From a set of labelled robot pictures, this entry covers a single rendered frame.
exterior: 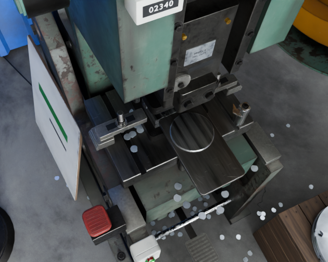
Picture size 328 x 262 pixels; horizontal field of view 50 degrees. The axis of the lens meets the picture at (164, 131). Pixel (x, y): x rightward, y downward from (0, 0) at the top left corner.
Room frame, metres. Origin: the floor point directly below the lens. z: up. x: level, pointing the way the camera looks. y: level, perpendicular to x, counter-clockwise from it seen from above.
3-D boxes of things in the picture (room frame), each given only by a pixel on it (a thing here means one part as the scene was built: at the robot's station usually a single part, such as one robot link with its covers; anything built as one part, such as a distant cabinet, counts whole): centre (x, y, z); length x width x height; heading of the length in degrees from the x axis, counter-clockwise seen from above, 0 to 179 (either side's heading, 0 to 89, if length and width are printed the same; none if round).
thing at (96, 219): (0.20, 0.14, 0.72); 0.07 x 0.06 x 0.08; 34
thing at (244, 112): (0.57, -0.22, 0.75); 0.03 x 0.03 x 0.10; 34
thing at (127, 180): (0.58, -0.01, 0.68); 0.45 x 0.30 x 0.06; 124
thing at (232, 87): (0.67, -0.15, 0.76); 0.17 x 0.06 x 0.10; 124
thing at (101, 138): (0.48, 0.13, 0.76); 0.17 x 0.06 x 0.10; 124
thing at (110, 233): (0.21, 0.12, 0.62); 0.10 x 0.06 x 0.20; 124
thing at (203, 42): (0.54, -0.03, 1.04); 0.17 x 0.15 x 0.30; 34
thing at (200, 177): (0.43, -0.10, 0.72); 0.25 x 0.14 x 0.14; 34
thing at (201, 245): (0.47, -0.08, 0.14); 0.59 x 0.10 x 0.05; 34
